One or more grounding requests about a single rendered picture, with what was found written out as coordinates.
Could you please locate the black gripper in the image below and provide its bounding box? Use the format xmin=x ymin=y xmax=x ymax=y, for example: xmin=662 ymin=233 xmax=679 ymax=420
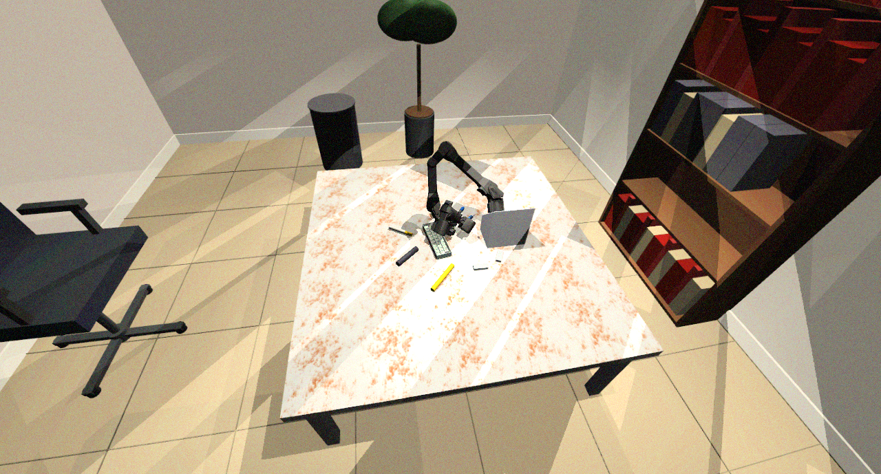
xmin=448 ymin=210 xmax=476 ymax=234

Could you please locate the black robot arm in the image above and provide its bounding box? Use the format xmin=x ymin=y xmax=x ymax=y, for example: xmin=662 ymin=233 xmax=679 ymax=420
xmin=426 ymin=141 xmax=505 ymax=236

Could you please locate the letter keyboard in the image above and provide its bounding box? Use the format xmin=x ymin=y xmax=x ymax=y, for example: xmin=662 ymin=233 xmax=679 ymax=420
xmin=423 ymin=222 xmax=452 ymax=260

